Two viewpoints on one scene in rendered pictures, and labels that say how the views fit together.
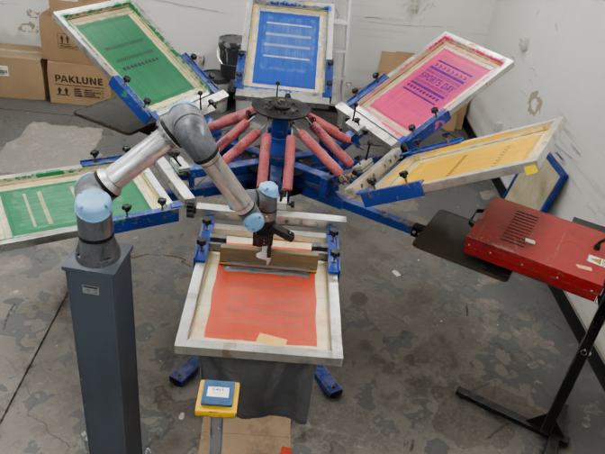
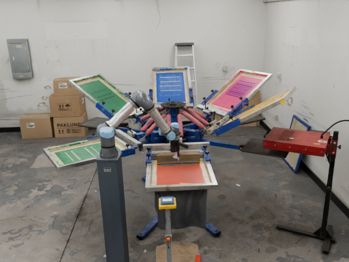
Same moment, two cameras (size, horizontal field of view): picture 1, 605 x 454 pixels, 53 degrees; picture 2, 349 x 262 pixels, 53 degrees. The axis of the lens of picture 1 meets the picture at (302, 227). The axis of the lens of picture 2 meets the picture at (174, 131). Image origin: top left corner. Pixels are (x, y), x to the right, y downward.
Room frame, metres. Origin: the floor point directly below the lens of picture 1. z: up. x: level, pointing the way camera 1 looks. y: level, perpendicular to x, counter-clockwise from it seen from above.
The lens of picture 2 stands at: (-1.01, 0.08, 2.30)
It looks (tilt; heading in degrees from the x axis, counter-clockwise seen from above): 18 degrees down; 1
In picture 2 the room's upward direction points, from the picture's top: 1 degrees counter-clockwise
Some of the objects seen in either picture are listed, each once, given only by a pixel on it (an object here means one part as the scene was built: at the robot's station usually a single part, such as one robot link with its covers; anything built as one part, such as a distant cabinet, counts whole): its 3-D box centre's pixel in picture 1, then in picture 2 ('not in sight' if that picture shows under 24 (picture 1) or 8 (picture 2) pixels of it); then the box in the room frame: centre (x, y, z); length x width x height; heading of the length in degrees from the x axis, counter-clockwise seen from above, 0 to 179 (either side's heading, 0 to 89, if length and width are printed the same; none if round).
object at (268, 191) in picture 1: (267, 196); (174, 129); (2.06, 0.15, 1.30); 0.09 x 0.08 x 0.11; 112
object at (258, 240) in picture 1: (264, 231); (175, 145); (2.06, 0.15, 1.14); 0.09 x 0.08 x 0.12; 93
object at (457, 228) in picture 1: (386, 217); (227, 144); (2.68, -0.42, 0.91); 1.34 x 0.40 x 0.08; 63
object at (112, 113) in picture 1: (180, 139); (128, 129); (3.28, 0.78, 0.91); 1.34 x 0.40 x 0.08; 63
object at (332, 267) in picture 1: (332, 256); (205, 156); (2.18, -0.14, 0.97); 0.30 x 0.05 x 0.07; 3
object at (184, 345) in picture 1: (265, 286); (178, 168); (1.93, 0.12, 0.97); 0.79 x 0.58 x 0.04; 3
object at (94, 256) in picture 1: (96, 243); (108, 149); (1.69, 0.69, 1.25); 0.15 x 0.15 x 0.10
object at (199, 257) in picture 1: (203, 244); (148, 158); (2.15, 0.41, 0.97); 0.30 x 0.05 x 0.07; 3
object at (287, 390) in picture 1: (257, 382); (181, 207); (1.64, 0.10, 0.74); 0.45 x 0.03 x 0.43; 93
